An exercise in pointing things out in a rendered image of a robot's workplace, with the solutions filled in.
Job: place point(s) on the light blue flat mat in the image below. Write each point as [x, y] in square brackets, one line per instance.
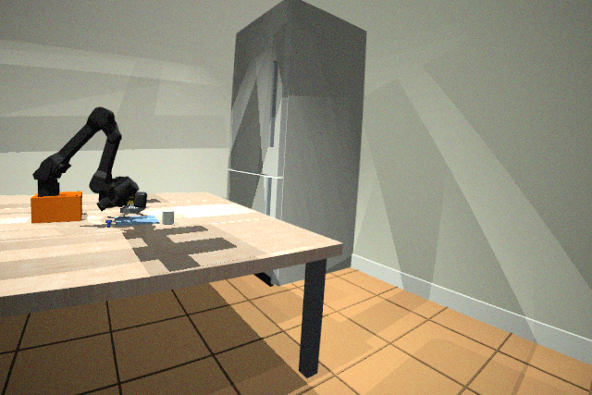
[135, 220]

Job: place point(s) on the white cylinder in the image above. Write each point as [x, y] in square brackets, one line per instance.
[168, 217]

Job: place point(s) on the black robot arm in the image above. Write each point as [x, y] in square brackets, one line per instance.
[52, 167]

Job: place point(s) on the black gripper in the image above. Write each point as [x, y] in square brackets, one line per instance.
[139, 199]

